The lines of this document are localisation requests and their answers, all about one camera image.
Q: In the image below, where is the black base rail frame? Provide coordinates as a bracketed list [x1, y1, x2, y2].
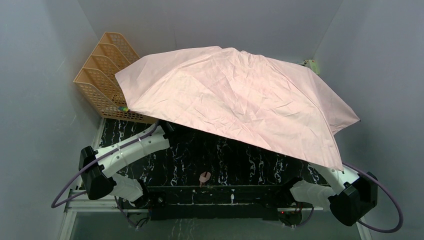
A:
[62, 185, 365, 229]

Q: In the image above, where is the colourful marker set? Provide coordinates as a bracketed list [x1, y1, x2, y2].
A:
[118, 106, 130, 113]

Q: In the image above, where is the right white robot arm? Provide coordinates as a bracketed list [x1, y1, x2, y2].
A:
[284, 164, 378, 227]

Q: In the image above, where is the white green wall socket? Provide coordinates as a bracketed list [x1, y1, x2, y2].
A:
[303, 59, 320, 75]

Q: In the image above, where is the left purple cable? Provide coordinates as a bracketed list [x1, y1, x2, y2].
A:
[50, 121, 161, 210]

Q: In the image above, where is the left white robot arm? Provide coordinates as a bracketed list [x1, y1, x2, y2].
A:
[78, 123, 170, 205]

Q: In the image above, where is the orange plastic file organizer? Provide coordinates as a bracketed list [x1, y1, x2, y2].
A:
[73, 32, 157, 124]

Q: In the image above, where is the pink and black folding umbrella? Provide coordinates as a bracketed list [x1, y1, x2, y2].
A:
[115, 46, 359, 171]

